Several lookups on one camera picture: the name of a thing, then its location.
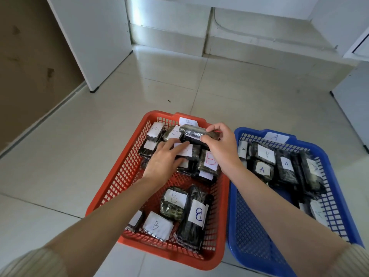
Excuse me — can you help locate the person's left hand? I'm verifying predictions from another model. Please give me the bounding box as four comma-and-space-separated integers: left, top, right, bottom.
143, 140, 191, 186

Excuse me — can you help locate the person's right hand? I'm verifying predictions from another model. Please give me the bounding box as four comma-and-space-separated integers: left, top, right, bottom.
200, 122, 241, 174

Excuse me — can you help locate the person's right forearm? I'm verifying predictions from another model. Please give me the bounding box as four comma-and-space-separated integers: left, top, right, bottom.
220, 166, 352, 277

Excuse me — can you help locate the person's left forearm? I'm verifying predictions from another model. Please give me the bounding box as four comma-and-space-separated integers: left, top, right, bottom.
43, 174, 173, 277

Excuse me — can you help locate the pile of dark labelled packets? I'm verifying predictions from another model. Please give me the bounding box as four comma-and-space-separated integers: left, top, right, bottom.
138, 122, 222, 185
238, 140, 329, 228

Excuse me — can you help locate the red plastic mesh basket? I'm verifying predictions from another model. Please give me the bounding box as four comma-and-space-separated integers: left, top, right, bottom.
86, 110, 230, 271

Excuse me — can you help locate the green-dark packet white label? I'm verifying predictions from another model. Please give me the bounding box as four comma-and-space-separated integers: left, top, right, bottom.
160, 186, 188, 222

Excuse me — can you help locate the flat packet large white label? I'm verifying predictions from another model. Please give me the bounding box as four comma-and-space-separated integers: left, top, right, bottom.
142, 211, 174, 242

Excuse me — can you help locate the small dark packet white label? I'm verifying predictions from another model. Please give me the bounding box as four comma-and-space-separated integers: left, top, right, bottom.
126, 210, 145, 232

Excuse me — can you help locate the long black packet white label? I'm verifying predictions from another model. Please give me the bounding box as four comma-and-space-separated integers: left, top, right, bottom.
176, 184, 214, 253

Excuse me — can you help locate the blue plastic mesh basket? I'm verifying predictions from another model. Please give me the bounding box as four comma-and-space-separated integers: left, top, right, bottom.
226, 127, 364, 277

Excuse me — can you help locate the white door panel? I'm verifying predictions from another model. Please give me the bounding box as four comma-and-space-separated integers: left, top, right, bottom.
46, 0, 133, 93

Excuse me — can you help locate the beige knit sleeve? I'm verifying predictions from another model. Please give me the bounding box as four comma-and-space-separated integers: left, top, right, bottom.
326, 244, 369, 277
0, 246, 68, 277

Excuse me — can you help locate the white wall cable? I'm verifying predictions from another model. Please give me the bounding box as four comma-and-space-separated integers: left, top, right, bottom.
213, 8, 338, 51

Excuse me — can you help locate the white window frame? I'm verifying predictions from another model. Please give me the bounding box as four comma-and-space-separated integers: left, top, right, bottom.
343, 26, 369, 62

